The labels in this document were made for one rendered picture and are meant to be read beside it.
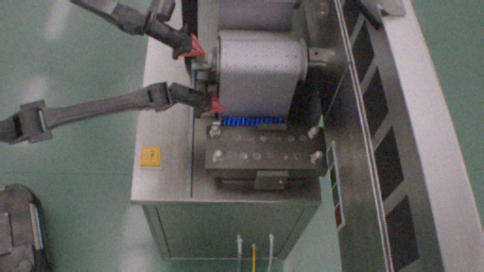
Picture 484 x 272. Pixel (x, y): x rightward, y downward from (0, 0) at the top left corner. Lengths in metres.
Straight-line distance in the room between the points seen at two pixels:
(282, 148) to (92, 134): 1.55
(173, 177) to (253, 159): 0.30
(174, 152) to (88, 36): 1.84
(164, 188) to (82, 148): 1.26
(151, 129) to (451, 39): 2.72
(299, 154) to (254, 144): 0.15
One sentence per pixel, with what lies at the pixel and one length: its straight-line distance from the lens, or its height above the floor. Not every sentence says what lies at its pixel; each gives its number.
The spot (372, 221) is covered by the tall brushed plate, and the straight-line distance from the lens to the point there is 0.98.
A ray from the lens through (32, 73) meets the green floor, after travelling 3.15.
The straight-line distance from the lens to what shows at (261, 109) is 1.45.
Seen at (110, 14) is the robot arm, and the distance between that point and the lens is 1.29.
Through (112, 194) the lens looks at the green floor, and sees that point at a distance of 2.52.
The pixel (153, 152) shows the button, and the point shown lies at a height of 0.92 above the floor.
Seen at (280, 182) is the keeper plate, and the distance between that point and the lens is 1.44.
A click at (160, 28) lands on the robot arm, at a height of 1.36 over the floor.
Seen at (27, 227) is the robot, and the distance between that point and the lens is 2.31.
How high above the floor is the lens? 2.27
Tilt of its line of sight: 60 degrees down
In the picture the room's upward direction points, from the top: 8 degrees clockwise
